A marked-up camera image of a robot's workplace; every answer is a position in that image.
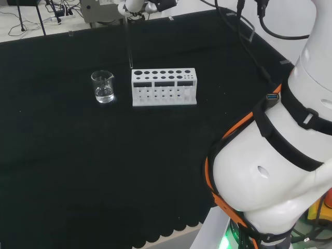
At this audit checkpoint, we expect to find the white power strip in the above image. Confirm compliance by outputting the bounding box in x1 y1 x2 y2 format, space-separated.
50 10 76 22

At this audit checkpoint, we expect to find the orange cable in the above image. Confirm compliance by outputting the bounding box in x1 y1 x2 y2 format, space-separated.
204 110 260 249

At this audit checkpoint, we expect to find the clear glass beaker with water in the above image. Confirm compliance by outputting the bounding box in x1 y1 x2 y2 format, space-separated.
91 70 115 104

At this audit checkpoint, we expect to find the yellow stop button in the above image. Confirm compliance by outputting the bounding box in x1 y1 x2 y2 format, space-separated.
307 186 332 226

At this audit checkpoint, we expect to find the white mounting platform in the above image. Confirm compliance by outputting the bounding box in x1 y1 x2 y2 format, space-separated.
191 206 233 249

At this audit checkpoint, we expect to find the white test tube rack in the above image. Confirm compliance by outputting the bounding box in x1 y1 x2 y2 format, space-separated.
131 67 198 107

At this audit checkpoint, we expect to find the black tripod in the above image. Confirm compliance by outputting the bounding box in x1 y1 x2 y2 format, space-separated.
15 0 48 36

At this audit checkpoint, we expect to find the grey metal box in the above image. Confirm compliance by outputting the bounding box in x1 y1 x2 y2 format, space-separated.
79 0 126 27

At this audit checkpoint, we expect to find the thick black cable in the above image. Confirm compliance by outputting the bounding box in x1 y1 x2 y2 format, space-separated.
214 0 283 90

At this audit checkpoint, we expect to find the clear glass rod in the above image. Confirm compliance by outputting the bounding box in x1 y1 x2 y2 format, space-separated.
123 11 134 70

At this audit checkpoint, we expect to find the black bench cloth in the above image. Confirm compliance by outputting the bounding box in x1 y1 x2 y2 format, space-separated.
0 7 299 249

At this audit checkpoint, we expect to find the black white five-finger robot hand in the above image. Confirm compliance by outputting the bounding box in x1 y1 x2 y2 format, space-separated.
118 0 178 18

